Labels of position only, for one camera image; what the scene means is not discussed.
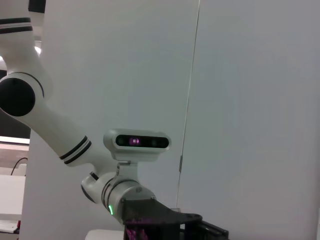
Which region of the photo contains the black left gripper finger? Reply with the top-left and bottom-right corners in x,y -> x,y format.
184,219 -> 230,240

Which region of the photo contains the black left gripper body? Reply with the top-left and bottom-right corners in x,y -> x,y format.
122,195 -> 204,240

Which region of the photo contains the white background desk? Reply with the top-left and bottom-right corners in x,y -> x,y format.
0,174 -> 27,216

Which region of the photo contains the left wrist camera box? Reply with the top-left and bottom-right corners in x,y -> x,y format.
103,128 -> 172,181

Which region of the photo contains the thin hanging white cord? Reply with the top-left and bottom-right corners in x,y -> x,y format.
174,0 -> 202,210

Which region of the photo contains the black background cable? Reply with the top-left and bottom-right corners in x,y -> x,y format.
10,156 -> 29,176

